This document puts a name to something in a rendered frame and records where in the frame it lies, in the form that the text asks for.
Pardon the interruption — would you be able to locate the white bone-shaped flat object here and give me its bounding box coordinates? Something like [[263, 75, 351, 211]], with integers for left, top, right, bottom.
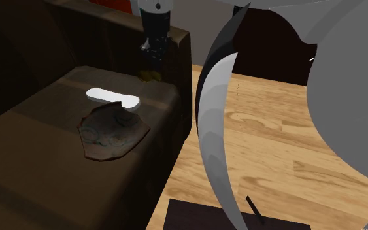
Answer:
[[86, 88, 141, 112]]

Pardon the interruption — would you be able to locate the small yellow-brown object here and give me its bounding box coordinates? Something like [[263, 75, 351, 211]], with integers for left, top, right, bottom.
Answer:
[[137, 70, 163, 83]]

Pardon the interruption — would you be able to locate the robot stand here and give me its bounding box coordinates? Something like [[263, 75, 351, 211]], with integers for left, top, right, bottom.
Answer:
[[163, 198, 312, 230]]

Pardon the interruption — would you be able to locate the dark brown cabinet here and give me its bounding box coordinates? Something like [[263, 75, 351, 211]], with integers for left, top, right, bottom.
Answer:
[[232, 6, 318, 87]]

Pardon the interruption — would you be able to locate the dark brown sofa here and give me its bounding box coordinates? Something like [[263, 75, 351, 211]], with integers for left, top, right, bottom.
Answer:
[[0, 0, 193, 230]]

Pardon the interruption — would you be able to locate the brown patterned plate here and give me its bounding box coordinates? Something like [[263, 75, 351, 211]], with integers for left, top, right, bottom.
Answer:
[[76, 101, 152, 162]]

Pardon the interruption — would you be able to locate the red panel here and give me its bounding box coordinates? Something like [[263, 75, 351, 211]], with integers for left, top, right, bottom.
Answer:
[[89, 0, 134, 16]]

